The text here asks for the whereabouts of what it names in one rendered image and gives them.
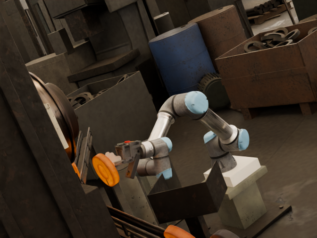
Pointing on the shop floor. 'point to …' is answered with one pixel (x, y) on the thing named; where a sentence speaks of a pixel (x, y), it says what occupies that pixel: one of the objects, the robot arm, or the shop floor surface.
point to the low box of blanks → (272, 70)
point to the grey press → (109, 40)
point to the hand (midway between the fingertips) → (104, 165)
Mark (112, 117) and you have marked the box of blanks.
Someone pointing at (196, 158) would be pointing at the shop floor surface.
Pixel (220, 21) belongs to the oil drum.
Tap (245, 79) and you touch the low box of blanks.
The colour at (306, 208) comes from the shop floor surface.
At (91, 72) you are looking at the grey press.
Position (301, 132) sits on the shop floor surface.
